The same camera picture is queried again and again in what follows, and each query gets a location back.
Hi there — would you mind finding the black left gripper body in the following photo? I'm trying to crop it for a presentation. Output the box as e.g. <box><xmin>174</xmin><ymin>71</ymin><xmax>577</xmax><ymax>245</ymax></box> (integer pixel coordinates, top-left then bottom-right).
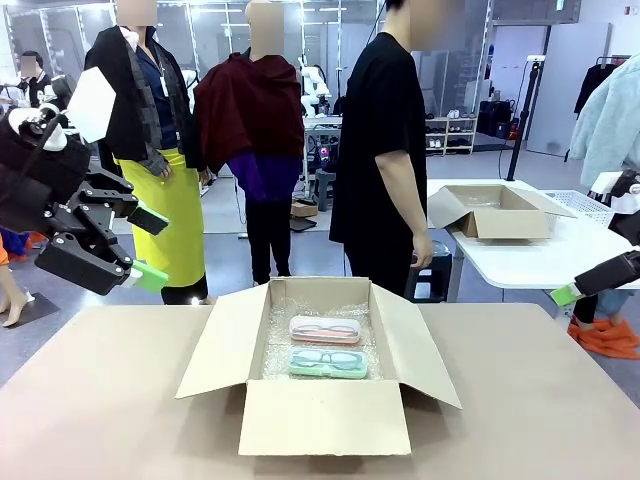
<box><xmin>0</xmin><ymin>119</ymin><xmax>92</xmax><ymax>236</ymax></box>

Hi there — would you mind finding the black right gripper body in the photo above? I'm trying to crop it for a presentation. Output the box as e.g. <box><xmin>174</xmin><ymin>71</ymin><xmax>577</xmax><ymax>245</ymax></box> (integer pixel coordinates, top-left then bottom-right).
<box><xmin>608</xmin><ymin>212</ymin><xmax>640</xmax><ymax>246</ymax></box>

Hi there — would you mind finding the pink glasses case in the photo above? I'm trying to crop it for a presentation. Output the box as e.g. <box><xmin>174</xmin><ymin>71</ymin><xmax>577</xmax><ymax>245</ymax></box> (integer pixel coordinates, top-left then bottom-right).
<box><xmin>288</xmin><ymin>314</ymin><xmax>362</xmax><ymax>345</ymax></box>

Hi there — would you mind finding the mint green glasses case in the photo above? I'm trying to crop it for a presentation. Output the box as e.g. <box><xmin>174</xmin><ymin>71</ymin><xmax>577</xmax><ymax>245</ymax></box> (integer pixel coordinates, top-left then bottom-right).
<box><xmin>286</xmin><ymin>346</ymin><xmax>370</xmax><ymax>380</ymax></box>

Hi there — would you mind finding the person's right forearm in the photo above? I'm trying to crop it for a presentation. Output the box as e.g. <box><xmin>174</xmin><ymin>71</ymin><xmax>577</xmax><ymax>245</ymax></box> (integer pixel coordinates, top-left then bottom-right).
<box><xmin>374</xmin><ymin>149</ymin><xmax>432</xmax><ymax>241</ymax></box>

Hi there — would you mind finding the person's right hand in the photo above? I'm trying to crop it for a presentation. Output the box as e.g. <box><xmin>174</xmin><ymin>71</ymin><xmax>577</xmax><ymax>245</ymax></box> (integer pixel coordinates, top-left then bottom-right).
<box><xmin>410</xmin><ymin>232</ymin><xmax>435</xmax><ymax>271</ymax></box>

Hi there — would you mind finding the mannequin with yellow skirt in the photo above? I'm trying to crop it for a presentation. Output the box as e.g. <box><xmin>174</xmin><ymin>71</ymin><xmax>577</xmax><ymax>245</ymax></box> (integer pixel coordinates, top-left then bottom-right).
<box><xmin>82</xmin><ymin>0</ymin><xmax>211</xmax><ymax>306</ymax></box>

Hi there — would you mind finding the white plastic basket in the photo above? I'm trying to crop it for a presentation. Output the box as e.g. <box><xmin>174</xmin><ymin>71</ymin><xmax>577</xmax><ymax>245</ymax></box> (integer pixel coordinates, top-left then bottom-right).
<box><xmin>542</xmin><ymin>189</ymin><xmax>615</xmax><ymax>226</ymax></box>

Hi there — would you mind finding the orange cloth on floor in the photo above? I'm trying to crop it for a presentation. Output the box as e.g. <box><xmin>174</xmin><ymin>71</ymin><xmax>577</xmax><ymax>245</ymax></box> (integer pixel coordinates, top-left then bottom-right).
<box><xmin>567</xmin><ymin>317</ymin><xmax>640</xmax><ymax>360</ymax></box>

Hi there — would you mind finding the orange garment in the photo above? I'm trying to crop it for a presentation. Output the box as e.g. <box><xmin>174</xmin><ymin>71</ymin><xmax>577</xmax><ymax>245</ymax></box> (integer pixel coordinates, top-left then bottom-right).
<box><xmin>0</xmin><ymin>229</ymin><xmax>49</xmax><ymax>266</ymax></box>

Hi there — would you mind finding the bare mannequin leg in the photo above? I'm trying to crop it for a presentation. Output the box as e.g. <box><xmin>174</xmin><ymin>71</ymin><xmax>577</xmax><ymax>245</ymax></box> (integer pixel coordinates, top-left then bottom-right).
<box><xmin>0</xmin><ymin>263</ymin><xmax>30</xmax><ymax>329</ymax></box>

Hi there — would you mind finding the white side table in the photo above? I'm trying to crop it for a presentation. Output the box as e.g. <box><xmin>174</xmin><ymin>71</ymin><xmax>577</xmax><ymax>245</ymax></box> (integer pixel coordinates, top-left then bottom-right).
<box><xmin>426</xmin><ymin>178</ymin><xmax>640</xmax><ymax>304</ymax></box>

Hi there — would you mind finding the background person black white jacket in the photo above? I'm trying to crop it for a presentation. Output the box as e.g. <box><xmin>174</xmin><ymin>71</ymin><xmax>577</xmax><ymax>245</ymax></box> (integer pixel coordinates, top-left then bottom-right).
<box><xmin>17</xmin><ymin>49</ymin><xmax>76</xmax><ymax>114</ymax></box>

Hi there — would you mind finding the pale blue fluffy coat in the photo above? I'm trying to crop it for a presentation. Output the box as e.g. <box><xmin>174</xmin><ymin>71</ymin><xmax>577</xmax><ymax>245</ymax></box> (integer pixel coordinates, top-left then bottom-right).
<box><xmin>567</xmin><ymin>59</ymin><xmax>640</xmax><ymax>189</ymax></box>

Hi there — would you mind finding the black garment on rack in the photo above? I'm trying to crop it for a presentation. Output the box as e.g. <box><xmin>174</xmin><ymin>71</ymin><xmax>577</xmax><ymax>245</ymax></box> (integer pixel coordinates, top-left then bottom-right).
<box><xmin>573</xmin><ymin>54</ymin><xmax>632</xmax><ymax>116</ymax></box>

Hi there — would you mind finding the black tripod stand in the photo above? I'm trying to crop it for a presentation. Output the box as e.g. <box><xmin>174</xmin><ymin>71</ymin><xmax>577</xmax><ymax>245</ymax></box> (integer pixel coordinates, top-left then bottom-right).
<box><xmin>505</xmin><ymin>55</ymin><xmax>546</xmax><ymax>182</ymax></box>

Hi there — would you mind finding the mannequin with maroon shawl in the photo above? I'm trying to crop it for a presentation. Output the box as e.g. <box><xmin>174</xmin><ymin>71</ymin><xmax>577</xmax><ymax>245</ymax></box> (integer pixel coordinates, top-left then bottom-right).
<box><xmin>192</xmin><ymin>0</ymin><xmax>306</xmax><ymax>287</ymax></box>

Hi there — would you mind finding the black suitcase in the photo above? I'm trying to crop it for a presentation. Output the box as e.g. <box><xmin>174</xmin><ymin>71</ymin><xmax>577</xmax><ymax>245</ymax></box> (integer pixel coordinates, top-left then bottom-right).
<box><xmin>477</xmin><ymin>99</ymin><xmax>516</xmax><ymax>139</ymax></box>

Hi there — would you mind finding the black stool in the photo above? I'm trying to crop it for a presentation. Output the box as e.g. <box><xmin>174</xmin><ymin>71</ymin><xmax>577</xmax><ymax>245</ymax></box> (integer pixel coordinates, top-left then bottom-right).
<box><xmin>405</xmin><ymin>244</ymin><xmax>454</xmax><ymax>304</ymax></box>

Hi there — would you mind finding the white shoe rack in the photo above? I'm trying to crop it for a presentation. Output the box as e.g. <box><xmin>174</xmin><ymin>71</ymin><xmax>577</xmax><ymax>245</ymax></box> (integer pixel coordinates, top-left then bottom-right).
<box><xmin>424</xmin><ymin>115</ymin><xmax>479</xmax><ymax>156</ymax></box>

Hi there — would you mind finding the grey plastic stool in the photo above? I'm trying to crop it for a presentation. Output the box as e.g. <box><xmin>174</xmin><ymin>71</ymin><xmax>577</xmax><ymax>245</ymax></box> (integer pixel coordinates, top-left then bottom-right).
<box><xmin>312</xmin><ymin>168</ymin><xmax>335</xmax><ymax>211</ymax></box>

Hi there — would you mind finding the clear bubble wrap sheet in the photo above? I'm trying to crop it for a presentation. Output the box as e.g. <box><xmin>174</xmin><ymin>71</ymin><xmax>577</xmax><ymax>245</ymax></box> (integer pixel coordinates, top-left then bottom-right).
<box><xmin>260</xmin><ymin>294</ymin><xmax>385</xmax><ymax>382</ymax></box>

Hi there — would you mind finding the person in black t-shirt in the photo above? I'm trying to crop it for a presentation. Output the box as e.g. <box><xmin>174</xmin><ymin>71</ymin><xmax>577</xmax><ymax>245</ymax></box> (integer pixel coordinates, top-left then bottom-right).
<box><xmin>328</xmin><ymin>0</ymin><xmax>454</xmax><ymax>300</ymax></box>

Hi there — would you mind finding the large open cardboard box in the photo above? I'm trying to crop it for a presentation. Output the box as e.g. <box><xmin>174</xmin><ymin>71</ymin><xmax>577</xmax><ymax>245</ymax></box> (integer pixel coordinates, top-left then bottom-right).
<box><xmin>174</xmin><ymin>275</ymin><xmax>464</xmax><ymax>457</ymax></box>

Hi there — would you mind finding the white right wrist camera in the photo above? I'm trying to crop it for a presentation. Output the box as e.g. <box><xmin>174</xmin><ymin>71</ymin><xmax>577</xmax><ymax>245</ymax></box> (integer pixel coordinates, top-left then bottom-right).
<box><xmin>589</xmin><ymin>169</ymin><xmax>640</xmax><ymax>216</ymax></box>

